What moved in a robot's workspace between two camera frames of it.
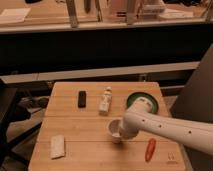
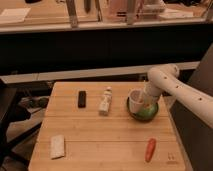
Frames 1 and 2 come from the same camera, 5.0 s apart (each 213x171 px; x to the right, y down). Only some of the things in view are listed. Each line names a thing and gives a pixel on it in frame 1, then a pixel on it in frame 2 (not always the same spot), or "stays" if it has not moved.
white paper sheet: (14, 15) stays
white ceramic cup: (115, 127) to (136, 100)
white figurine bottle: (104, 106) stays
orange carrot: (150, 149) stays
